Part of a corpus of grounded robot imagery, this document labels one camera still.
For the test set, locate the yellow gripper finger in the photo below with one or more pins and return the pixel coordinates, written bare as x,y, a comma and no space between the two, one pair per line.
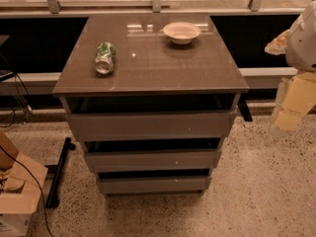
278,45
295,98

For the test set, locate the grey drawer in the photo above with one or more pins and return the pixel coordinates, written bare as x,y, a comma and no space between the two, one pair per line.
102,127
149,185
152,161

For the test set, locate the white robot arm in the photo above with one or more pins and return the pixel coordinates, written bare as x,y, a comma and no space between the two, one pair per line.
301,42

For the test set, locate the grey drawer cabinet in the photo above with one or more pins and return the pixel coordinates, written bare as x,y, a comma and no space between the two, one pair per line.
152,76

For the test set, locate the grey top drawer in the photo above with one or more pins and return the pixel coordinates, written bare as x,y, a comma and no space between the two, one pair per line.
102,127

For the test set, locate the grey bottom drawer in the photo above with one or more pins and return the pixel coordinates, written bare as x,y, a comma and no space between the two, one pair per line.
149,185

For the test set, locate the white bowl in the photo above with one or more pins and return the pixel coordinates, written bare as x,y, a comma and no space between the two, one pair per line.
181,32

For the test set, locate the green soda can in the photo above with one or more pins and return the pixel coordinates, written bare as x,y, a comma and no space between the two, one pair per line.
105,58

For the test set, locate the black stand leg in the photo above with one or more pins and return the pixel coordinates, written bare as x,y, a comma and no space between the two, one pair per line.
52,200

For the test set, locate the wooden box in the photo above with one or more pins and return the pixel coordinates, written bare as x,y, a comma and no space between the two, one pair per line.
22,189

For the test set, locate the white box on floor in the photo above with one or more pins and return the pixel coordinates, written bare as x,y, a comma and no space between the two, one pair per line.
14,225

